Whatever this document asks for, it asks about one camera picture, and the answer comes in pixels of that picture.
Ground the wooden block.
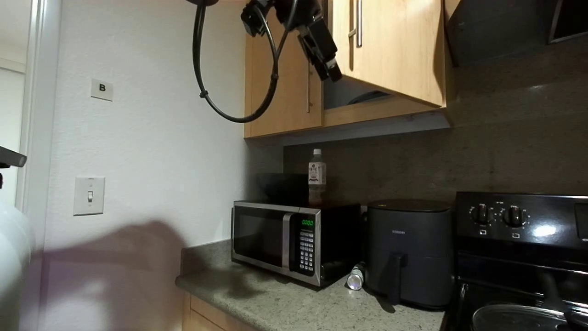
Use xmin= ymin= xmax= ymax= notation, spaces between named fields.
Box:
xmin=328 ymin=0 xmax=449 ymax=109

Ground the black container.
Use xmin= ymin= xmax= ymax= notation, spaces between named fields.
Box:
xmin=251 ymin=170 xmax=310 ymax=207

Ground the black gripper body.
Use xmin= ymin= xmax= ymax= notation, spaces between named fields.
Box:
xmin=271 ymin=0 xmax=324 ymax=29

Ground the steel wall cabinet door handle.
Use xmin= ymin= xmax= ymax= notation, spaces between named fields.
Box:
xmin=346 ymin=0 xmax=365 ymax=51

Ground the black frying pan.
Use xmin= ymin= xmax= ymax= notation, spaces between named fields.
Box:
xmin=468 ymin=268 xmax=588 ymax=331

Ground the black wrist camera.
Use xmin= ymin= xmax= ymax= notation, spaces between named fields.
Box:
xmin=238 ymin=0 xmax=271 ymax=36

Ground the clear bottle with brown liquid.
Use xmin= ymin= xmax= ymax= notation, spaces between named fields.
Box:
xmin=306 ymin=146 xmax=328 ymax=207

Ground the white thermostat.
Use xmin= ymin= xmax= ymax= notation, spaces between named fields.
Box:
xmin=87 ymin=75 xmax=115 ymax=102

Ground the small clear plastic bottle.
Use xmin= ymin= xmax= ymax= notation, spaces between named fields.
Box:
xmin=345 ymin=262 xmax=367 ymax=292

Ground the black bracket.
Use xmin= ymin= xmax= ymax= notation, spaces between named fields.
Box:
xmin=0 ymin=144 xmax=29 ymax=189

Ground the black stove knob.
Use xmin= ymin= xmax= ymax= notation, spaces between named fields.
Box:
xmin=499 ymin=201 xmax=528 ymax=229
xmin=470 ymin=200 xmax=495 ymax=227

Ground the dark grey air fryer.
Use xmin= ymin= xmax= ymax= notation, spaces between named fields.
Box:
xmin=363 ymin=196 xmax=455 ymax=312

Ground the large steel pan lid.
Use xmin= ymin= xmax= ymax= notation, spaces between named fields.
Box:
xmin=468 ymin=301 xmax=574 ymax=331

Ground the white light switch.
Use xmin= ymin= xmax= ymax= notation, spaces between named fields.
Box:
xmin=71 ymin=174 xmax=106 ymax=216

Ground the wooden wall cabinet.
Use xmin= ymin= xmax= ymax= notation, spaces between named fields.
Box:
xmin=242 ymin=0 xmax=453 ymax=141

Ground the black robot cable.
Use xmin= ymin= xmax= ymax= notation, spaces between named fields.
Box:
xmin=190 ymin=0 xmax=301 ymax=124

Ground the white door frame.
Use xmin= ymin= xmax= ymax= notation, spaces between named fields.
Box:
xmin=16 ymin=0 xmax=62 ymax=216

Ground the black steel microwave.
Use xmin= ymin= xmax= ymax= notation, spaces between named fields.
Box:
xmin=229 ymin=198 xmax=363 ymax=290

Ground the white rounded object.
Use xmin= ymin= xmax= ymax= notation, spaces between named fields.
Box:
xmin=0 ymin=200 xmax=32 ymax=331

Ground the black electric stove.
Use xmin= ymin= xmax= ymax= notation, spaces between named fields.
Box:
xmin=438 ymin=189 xmax=588 ymax=331

